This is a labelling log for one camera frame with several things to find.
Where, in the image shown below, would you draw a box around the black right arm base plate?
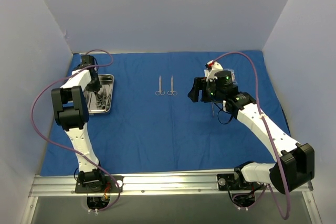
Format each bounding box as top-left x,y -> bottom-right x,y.
216,172 -> 265,191

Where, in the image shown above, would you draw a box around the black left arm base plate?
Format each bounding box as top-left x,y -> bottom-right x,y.
75,175 -> 124,194

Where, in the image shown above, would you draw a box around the steel surgical scissors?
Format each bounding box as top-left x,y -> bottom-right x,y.
155,75 -> 165,96
167,76 -> 177,96

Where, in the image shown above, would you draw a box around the thin black cable loop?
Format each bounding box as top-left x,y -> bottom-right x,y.
217,103 -> 236,125

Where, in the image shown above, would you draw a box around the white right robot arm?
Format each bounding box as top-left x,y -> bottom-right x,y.
188,70 -> 315,194

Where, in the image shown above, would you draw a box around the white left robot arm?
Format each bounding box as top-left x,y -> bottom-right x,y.
51,55 -> 106,192

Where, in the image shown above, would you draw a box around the aluminium front rail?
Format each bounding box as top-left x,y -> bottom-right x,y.
28,167 -> 313,197

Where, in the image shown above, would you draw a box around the metal surgical instrument tray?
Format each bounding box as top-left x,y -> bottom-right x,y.
83,74 -> 114,115

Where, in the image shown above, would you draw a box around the long steel forceps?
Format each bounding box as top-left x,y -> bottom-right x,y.
211,102 -> 215,117

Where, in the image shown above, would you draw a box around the suture packets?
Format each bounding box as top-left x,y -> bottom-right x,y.
226,69 -> 236,82

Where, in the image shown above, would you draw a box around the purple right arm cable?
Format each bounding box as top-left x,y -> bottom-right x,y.
209,51 -> 291,220

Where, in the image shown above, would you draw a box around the steel surgical instruments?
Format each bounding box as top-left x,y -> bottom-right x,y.
94,88 -> 107,110

